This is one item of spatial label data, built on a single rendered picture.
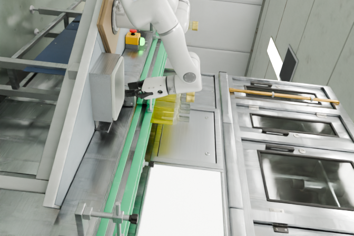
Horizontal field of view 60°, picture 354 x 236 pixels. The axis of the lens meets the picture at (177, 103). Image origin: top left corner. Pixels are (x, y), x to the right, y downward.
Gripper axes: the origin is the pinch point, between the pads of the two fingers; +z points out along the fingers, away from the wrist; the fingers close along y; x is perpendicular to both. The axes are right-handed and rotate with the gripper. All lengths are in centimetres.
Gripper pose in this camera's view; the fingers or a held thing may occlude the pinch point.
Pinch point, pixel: (131, 89)
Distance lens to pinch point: 125.7
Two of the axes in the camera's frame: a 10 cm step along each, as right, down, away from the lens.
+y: 0.7, -5.6, 8.2
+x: -1.7, -8.2, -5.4
